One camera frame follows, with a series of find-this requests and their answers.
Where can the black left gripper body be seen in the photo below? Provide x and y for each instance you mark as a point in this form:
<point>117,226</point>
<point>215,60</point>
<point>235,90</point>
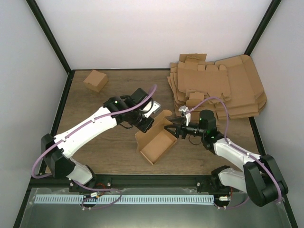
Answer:
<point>143,127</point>

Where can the stack of flat cardboard boxes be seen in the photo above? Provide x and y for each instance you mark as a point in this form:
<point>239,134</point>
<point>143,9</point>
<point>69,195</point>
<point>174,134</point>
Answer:
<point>229,86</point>

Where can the folded small cardboard box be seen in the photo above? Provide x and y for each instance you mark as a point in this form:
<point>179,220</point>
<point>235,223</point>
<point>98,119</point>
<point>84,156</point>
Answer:
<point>96,80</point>

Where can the black right frame post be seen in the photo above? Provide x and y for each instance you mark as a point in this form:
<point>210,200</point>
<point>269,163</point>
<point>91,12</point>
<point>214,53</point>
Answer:
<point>274,4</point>

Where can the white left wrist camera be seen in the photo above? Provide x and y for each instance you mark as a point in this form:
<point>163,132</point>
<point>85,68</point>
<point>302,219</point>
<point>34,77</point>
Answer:
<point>153,109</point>

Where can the black left frame post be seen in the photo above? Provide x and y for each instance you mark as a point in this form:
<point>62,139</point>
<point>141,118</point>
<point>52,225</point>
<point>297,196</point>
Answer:
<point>49,34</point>

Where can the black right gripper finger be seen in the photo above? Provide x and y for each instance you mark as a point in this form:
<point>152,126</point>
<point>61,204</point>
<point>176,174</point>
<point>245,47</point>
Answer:
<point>178,120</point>
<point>174,130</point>

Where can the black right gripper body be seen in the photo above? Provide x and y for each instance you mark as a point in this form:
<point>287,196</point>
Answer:
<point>184,133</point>

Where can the black aluminium frame rail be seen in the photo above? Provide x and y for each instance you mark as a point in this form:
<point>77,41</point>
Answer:
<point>206,183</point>

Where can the black frame post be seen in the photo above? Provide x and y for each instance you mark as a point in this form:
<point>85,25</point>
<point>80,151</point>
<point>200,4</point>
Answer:
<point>274,4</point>
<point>49,34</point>

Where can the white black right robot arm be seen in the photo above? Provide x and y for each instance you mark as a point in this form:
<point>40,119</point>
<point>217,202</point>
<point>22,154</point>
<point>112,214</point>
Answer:
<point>258,176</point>

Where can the grey metal front plate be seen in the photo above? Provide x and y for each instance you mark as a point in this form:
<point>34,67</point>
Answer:
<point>241,213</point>

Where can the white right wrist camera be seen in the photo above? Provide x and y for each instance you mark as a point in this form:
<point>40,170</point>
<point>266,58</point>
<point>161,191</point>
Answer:
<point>185,113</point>

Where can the light blue slotted cable duct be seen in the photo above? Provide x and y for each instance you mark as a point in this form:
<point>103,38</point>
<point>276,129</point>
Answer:
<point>125,199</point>

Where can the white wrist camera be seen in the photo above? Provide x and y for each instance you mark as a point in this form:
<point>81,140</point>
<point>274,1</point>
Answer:
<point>153,109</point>
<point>185,113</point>

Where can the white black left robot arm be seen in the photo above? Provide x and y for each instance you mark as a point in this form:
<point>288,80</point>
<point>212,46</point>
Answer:
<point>58,152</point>

